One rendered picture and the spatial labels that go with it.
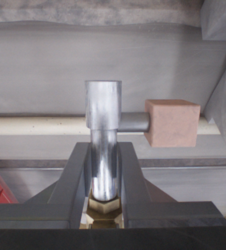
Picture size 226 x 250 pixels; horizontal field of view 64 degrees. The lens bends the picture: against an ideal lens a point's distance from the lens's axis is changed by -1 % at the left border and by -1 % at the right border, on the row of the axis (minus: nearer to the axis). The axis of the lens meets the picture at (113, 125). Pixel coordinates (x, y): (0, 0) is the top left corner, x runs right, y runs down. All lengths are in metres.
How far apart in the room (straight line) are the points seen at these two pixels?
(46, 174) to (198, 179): 0.41
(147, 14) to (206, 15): 0.07
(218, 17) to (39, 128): 0.30
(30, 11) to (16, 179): 0.41
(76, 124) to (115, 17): 0.18
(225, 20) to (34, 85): 0.28
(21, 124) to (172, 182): 0.41
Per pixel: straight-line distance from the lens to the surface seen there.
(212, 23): 0.26
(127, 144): 0.15
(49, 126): 0.34
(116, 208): 0.17
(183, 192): 0.61
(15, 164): 0.52
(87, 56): 0.29
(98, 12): 0.27
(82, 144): 0.15
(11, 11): 0.30
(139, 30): 0.28
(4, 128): 0.37
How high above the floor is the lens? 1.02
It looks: 49 degrees down
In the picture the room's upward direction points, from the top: 178 degrees clockwise
